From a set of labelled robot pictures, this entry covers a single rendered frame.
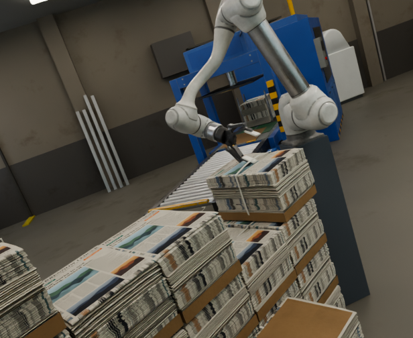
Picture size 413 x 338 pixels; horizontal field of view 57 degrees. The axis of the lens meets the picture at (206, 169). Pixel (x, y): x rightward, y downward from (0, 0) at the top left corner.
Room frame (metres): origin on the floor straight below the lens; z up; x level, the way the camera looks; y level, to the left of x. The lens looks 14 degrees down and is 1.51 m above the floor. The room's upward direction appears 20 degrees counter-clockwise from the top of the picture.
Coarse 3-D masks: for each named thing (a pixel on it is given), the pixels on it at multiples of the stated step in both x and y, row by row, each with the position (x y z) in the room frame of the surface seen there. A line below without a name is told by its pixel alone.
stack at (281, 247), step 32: (256, 224) 1.54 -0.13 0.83; (288, 224) 1.45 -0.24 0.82; (320, 224) 1.59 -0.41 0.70; (256, 256) 1.28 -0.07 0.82; (288, 256) 1.40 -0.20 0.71; (320, 256) 1.55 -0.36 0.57; (224, 288) 1.14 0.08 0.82; (256, 288) 1.23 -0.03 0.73; (288, 288) 1.36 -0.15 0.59; (320, 288) 1.50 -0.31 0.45; (192, 320) 1.03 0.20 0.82; (224, 320) 1.10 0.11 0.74
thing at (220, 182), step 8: (232, 160) 1.84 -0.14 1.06; (224, 168) 1.75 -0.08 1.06; (232, 168) 1.70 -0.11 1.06; (240, 168) 1.66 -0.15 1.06; (216, 176) 1.66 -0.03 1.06; (224, 176) 1.62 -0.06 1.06; (208, 184) 1.71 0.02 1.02; (216, 184) 1.67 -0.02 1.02; (224, 184) 1.63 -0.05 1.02; (232, 184) 1.60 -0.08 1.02; (216, 192) 1.69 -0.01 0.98; (224, 192) 1.65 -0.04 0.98; (232, 192) 1.61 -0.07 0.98; (216, 200) 1.70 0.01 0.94; (224, 200) 1.67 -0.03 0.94; (232, 200) 1.63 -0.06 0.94; (224, 208) 1.68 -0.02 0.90; (232, 208) 1.64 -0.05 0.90; (240, 208) 1.61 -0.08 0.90
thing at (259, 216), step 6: (312, 186) 1.61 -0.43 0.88; (306, 192) 1.57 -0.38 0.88; (312, 192) 1.61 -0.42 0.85; (300, 198) 1.53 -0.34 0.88; (306, 198) 1.57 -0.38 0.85; (294, 204) 1.50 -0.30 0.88; (300, 204) 1.53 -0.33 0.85; (288, 210) 1.46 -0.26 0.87; (294, 210) 1.49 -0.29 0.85; (258, 216) 1.54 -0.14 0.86; (264, 216) 1.51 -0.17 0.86; (270, 216) 1.49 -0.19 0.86; (276, 216) 1.47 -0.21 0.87; (282, 216) 1.44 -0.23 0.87; (288, 216) 1.45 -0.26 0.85; (282, 222) 1.45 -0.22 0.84
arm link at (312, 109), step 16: (224, 0) 1.80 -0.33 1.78; (240, 0) 1.66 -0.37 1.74; (256, 0) 1.66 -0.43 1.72; (224, 16) 1.83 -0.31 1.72; (240, 16) 1.70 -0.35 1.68; (256, 16) 1.70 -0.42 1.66; (256, 32) 1.73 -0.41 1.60; (272, 32) 1.74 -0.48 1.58; (272, 48) 1.73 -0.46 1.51; (272, 64) 1.76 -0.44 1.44; (288, 64) 1.74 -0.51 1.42; (288, 80) 1.75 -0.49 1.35; (304, 80) 1.76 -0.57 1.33; (304, 96) 1.74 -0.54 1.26; (320, 96) 1.74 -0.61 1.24; (304, 112) 1.74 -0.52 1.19; (320, 112) 1.69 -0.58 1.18; (336, 112) 1.70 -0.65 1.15; (304, 128) 1.83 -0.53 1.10; (320, 128) 1.73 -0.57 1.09
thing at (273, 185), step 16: (272, 160) 1.60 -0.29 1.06; (288, 160) 1.54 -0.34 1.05; (304, 160) 1.62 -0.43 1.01; (256, 176) 1.49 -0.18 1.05; (272, 176) 1.44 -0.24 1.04; (288, 176) 1.51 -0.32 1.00; (304, 176) 1.59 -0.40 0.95; (256, 192) 1.51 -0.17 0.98; (272, 192) 1.45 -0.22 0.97; (288, 192) 1.49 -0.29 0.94; (304, 192) 1.58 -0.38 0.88; (256, 208) 1.54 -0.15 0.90; (272, 208) 1.48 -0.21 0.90; (288, 208) 1.48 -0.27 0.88
